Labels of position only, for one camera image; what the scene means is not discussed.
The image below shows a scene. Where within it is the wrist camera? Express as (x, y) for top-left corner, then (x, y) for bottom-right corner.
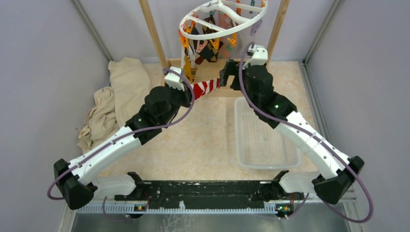
(163, 66), (185, 91)
(243, 45), (269, 69)

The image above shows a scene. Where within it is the white perforated plastic basket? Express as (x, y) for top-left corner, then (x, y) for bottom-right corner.
(234, 97), (302, 170)

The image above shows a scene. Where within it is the mustard yellow sock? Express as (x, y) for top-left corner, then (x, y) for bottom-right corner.
(183, 55), (197, 84)

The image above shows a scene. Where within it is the beige crumpled cloth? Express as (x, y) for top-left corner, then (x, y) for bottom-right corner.
(77, 57), (152, 154)

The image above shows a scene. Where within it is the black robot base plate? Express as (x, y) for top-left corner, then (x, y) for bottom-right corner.
(114, 172), (305, 210)

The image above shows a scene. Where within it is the pink sock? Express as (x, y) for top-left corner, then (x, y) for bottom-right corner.
(218, 11), (236, 58)

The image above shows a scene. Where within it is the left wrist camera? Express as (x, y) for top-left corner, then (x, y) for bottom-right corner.
(163, 66), (185, 91)

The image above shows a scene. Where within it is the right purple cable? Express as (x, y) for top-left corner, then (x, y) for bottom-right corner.
(237, 42), (375, 224)

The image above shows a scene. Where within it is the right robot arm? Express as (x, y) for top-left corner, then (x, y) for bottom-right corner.
(220, 59), (364, 204)

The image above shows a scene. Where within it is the red white striped sock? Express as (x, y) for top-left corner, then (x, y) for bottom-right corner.
(191, 78), (220, 100)

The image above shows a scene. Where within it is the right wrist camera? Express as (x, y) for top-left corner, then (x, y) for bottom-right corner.
(243, 45), (269, 69)

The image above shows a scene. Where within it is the wooden hanger stand frame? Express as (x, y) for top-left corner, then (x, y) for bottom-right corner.
(139, 0), (290, 81)

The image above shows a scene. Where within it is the white round clip hanger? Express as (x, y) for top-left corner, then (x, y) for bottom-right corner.
(178, 0), (269, 40)

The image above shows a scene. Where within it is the aluminium rail front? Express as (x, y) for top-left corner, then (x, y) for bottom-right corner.
(65, 181), (356, 215)

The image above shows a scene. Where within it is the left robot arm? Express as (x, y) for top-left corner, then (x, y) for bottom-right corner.
(54, 86), (201, 210)

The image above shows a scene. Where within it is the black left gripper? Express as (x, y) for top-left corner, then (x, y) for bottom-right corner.
(161, 80), (196, 126)

